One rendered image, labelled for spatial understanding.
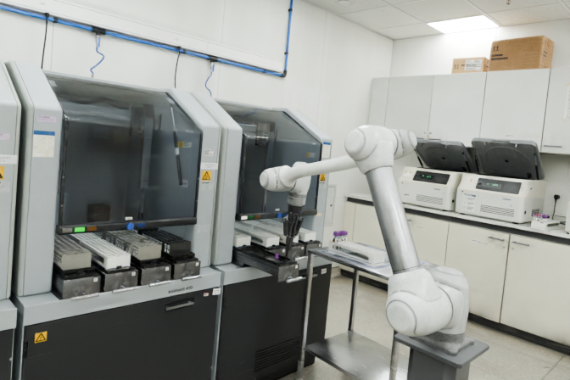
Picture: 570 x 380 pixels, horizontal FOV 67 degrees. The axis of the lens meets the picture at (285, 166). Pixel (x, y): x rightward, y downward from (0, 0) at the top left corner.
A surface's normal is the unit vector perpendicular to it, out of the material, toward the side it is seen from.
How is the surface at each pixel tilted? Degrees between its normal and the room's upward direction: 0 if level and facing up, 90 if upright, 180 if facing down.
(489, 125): 90
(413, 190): 90
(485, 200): 90
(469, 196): 90
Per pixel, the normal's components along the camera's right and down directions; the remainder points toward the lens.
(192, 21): 0.70, 0.10
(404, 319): -0.71, 0.07
